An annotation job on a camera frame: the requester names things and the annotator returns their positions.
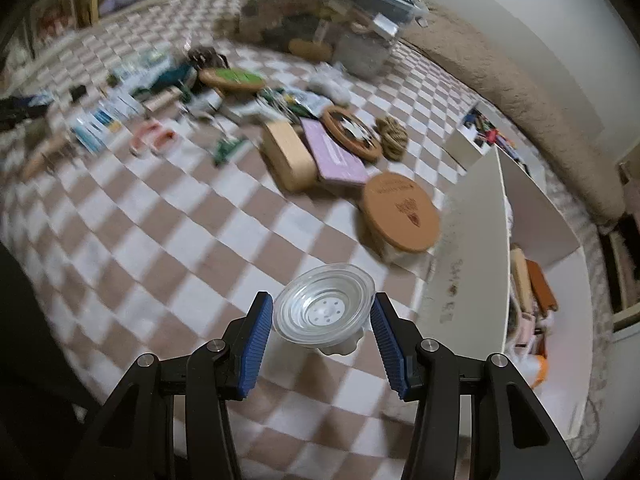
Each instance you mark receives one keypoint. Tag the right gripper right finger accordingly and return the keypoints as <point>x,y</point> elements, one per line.
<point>513,437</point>

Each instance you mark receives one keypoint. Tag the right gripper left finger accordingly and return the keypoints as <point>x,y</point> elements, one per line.
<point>168,419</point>

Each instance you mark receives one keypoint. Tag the clear plastic bin of clutter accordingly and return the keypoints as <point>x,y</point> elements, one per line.
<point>359,35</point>

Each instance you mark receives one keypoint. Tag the large white storage box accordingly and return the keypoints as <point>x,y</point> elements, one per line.
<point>510,276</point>

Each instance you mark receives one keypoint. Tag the round cork lid jar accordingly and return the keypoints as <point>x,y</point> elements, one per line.
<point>400,215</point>

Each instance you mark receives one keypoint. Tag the beige duvet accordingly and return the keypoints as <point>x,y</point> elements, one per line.
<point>465,53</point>

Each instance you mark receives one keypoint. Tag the purple flat box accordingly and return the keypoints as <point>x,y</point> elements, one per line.
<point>335,164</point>

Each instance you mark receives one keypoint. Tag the oval wooden box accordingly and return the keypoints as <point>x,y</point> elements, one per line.
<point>292,162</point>

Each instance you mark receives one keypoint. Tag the small white tray of pens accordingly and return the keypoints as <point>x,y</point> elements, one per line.
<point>481,128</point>

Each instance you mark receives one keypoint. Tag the blue white medicine packet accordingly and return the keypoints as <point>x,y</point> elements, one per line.
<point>94,128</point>

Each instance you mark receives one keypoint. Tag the green topped cork coaster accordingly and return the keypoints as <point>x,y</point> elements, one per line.
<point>232,80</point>

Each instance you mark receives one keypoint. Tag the white crumpled cloth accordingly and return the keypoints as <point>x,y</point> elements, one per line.
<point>329,81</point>

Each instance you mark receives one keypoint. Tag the orange handled white scissors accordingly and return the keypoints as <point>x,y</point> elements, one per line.
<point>153,137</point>

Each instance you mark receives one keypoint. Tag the brown rope knot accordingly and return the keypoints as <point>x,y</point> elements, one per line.
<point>393,137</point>

